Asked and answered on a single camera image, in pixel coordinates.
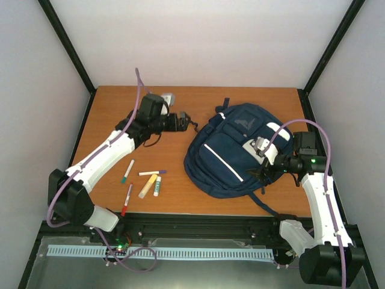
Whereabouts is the yellow highlighter marker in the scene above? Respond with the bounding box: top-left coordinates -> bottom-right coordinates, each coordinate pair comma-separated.
138,174 -> 158,199

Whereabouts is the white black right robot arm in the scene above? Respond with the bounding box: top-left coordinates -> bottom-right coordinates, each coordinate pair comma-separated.
243,132 -> 365,288

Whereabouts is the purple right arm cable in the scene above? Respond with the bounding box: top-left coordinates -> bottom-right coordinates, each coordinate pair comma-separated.
264,119 -> 348,288

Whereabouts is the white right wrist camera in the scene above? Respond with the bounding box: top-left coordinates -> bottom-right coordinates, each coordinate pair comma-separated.
253,137 -> 279,165

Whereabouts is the black aluminium frame rail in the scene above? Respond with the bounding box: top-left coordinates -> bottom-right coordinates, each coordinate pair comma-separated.
38,210 -> 360,244

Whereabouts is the black right corner post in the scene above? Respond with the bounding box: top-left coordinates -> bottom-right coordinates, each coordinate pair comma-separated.
303,0 -> 366,91

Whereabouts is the light blue slotted cable duct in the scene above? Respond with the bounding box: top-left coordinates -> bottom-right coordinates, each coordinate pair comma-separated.
46,244 -> 274,262

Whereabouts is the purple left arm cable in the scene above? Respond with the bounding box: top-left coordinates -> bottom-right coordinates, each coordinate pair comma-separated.
46,67 -> 159,273

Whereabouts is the green white glue stick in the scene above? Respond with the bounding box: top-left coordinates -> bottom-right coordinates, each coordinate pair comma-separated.
153,176 -> 162,197

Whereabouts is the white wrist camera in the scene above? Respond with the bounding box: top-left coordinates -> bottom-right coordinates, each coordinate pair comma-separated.
161,93 -> 175,116
253,137 -> 279,165

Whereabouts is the red white marker pen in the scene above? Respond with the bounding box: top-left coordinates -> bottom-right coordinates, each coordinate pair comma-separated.
121,183 -> 133,217

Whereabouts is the green capped white marker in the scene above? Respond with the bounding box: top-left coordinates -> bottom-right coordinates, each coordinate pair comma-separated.
121,159 -> 135,184

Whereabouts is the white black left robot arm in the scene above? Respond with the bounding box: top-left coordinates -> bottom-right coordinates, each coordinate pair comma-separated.
46,93 -> 191,243

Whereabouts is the black left corner post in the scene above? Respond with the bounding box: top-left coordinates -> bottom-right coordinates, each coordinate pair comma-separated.
37,0 -> 97,94

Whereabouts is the purple capped white marker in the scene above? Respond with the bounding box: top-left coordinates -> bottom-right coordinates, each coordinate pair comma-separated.
138,170 -> 167,176

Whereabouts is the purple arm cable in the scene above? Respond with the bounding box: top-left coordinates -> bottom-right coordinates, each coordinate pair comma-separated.
264,119 -> 348,288
46,67 -> 159,273

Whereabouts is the black corner post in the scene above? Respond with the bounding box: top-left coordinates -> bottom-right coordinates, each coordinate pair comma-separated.
37,0 -> 97,94
303,0 -> 366,91

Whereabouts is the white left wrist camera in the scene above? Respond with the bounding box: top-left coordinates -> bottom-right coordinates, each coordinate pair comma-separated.
161,93 -> 175,116

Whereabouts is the navy blue student backpack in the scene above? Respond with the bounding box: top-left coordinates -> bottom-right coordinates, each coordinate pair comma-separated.
183,98 -> 294,216

